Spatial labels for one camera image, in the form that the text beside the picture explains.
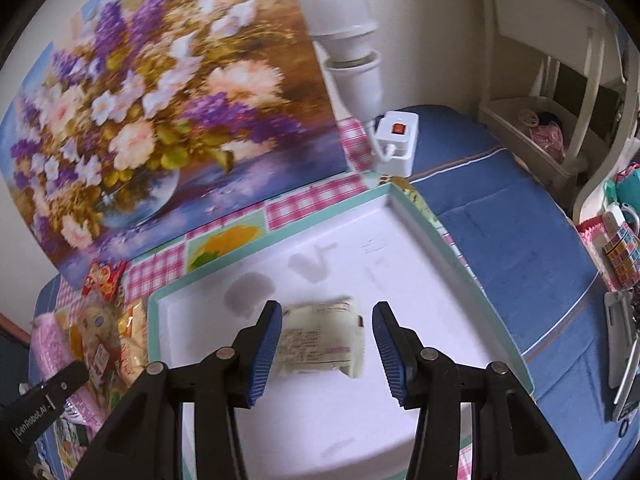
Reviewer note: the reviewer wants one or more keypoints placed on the clear round bun packet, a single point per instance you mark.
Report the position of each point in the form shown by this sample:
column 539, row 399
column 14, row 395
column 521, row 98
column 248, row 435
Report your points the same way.
column 95, row 325

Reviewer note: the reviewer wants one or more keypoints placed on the white flat device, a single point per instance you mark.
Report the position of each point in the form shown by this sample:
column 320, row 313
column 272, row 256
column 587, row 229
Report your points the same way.
column 620, row 350

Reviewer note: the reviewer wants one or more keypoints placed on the white wooden chair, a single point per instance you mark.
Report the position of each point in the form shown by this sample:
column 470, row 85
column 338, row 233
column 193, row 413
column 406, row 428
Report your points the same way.
column 540, row 10

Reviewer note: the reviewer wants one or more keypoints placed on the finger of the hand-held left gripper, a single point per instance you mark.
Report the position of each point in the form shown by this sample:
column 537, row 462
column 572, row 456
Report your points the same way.
column 45, row 402

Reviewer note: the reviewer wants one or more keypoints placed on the red snack packet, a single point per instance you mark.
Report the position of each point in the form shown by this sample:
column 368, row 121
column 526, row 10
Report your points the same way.
column 102, row 277

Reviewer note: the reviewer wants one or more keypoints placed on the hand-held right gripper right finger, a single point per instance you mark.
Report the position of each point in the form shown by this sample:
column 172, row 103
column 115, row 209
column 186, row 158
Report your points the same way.
column 387, row 355

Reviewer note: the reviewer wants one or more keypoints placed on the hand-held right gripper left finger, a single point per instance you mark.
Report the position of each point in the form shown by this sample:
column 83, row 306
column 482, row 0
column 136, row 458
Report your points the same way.
column 262, row 355

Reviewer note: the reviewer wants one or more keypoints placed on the white power strip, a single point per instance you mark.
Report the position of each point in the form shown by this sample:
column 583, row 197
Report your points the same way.
column 397, row 145

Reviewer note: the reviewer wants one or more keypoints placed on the blue blanket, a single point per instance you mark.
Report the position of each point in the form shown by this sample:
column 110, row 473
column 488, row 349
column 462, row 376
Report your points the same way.
column 500, row 240

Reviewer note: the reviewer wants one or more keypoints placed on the pale green snack packet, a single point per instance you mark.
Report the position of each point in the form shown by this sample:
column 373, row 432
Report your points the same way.
column 320, row 340

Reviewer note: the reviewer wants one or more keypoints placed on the flower bouquet painting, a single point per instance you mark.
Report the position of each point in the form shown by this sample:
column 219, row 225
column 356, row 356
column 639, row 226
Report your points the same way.
column 150, row 110

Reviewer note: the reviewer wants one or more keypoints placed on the white bulb lamp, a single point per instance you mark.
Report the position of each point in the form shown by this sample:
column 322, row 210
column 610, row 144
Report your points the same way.
column 345, row 35

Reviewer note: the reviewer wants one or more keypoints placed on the white tray with teal rim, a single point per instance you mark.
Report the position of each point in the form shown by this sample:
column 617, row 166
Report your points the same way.
column 325, row 410

